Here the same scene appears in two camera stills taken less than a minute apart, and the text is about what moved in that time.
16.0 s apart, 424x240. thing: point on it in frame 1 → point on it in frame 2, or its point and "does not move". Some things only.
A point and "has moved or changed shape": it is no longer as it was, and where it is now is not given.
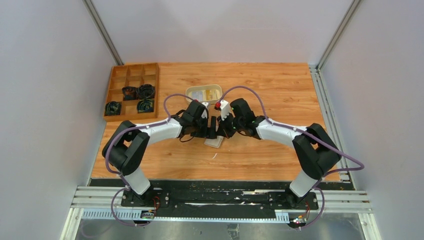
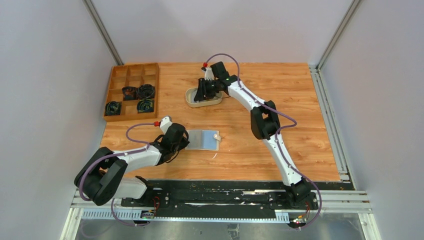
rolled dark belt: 130,93 does not move
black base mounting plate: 223,195 does not move
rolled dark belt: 145,105 does not move
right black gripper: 227,125 → 205,88
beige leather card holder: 214,142 has moved or changed shape
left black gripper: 202,130 → 180,144
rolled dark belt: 112,108 does not move
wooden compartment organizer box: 132,75 does not move
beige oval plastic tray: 210,93 does not move
